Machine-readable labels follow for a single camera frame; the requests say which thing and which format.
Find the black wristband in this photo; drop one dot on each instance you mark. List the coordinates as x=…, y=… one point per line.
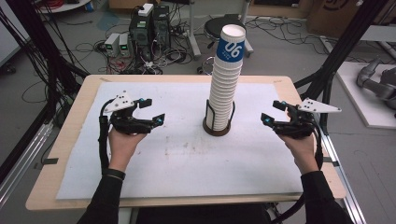
x=113, y=173

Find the small white box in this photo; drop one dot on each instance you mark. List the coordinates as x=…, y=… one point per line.
x=145, y=9

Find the black metal frame post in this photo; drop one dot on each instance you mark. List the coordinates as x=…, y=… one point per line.
x=339, y=53

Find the person's left hand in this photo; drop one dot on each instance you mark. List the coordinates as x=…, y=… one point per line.
x=121, y=147

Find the white floor platform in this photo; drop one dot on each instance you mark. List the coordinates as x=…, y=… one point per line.
x=358, y=102

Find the white round tabletop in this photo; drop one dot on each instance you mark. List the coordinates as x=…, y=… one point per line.
x=65, y=6

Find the black computer tower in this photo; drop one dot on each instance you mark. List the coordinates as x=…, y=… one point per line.
x=162, y=26
x=141, y=37

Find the white felt mat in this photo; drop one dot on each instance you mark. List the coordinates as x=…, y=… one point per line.
x=186, y=161

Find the aluminium rail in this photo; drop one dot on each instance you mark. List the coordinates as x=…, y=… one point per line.
x=348, y=186
x=21, y=165

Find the person's right hand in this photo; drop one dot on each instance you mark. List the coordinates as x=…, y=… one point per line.
x=303, y=152

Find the light wooden table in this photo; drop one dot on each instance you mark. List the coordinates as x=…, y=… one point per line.
x=73, y=124

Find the stack of white paper cups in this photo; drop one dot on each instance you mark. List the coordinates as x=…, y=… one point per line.
x=222, y=96

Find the white board panel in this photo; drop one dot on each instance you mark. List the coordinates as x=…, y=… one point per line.
x=9, y=37

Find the brown cardboard box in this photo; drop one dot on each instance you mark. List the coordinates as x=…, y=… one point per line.
x=327, y=15

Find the black tape piece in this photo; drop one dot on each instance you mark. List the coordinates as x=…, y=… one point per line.
x=50, y=161
x=331, y=161

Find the grey metal stand leg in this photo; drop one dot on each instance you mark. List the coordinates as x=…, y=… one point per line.
x=193, y=34

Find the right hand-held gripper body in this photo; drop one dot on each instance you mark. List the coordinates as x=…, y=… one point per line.
x=299, y=126

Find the black round stool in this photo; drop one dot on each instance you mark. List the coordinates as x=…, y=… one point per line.
x=214, y=28

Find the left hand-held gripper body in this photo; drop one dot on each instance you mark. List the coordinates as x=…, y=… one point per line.
x=124, y=123

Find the grey power supply unit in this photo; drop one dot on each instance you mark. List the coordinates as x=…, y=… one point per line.
x=112, y=43
x=124, y=43

